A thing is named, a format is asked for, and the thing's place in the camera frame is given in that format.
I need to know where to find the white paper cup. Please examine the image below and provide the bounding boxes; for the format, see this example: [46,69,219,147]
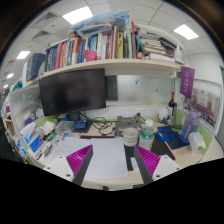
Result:
[123,128,139,147]

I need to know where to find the pink cup on shelf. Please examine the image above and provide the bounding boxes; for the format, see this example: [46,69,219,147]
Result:
[84,50,96,62]

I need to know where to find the grey metal laptop stand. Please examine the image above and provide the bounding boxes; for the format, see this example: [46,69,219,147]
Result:
[114,114,142,136]

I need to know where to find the white wooden shelf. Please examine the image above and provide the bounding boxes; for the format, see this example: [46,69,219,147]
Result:
[25,59,181,86]

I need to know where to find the black tangled cables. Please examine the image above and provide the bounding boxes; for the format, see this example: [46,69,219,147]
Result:
[79,111,117,137]

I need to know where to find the purple hanging pennant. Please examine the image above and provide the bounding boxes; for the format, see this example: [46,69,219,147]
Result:
[180,66,195,99]

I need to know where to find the clear plastic water bottle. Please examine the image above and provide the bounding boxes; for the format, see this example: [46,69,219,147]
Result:
[139,119,155,151]

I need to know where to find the black computer monitor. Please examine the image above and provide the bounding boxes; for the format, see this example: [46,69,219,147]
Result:
[39,69,106,116]

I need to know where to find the stack of lying books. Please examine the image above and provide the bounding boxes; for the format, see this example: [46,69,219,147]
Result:
[136,29,184,64]

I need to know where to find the white tissue pile left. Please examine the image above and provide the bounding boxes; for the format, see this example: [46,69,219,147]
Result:
[39,121,55,135]

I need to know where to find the blue coiled cable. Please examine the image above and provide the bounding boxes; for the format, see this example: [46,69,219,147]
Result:
[155,128,176,143]

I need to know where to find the black mouse pad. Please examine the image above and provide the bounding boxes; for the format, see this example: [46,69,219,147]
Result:
[151,126,186,160]

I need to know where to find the photo poster on partition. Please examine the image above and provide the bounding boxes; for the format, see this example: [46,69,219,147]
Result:
[186,88,220,127]

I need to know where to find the blue white carton box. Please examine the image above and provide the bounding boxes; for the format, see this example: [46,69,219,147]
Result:
[20,122,43,153]

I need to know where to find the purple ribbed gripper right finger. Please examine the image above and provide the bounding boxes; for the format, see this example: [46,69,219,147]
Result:
[134,146,160,184]

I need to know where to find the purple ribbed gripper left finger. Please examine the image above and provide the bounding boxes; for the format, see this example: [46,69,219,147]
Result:
[66,145,93,186]

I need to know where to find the blue plastic wrapped package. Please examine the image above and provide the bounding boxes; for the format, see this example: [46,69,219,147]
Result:
[70,10,129,36]

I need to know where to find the white paper sheet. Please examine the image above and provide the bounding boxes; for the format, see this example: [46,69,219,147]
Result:
[45,137,128,178]

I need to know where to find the dark wine bottle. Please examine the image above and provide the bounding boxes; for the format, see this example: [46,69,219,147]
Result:
[168,92,175,117]

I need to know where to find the row of upright books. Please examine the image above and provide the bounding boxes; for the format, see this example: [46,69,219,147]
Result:
[45,22,137,72]

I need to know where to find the white crumpled tissue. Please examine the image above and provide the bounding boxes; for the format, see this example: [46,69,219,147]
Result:
[188,132,206,153]

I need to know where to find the white wall power sockets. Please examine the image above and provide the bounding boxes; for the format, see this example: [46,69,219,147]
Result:
[121,107,156,117]

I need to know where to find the blue small device box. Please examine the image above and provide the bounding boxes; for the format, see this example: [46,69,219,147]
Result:
[74,120,88,130]

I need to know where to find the dark blue box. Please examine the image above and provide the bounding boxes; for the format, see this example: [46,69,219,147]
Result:
[26,53,45,81]

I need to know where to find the purple translucent water jug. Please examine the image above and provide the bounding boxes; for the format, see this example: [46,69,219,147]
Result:
[180,110,201,144]

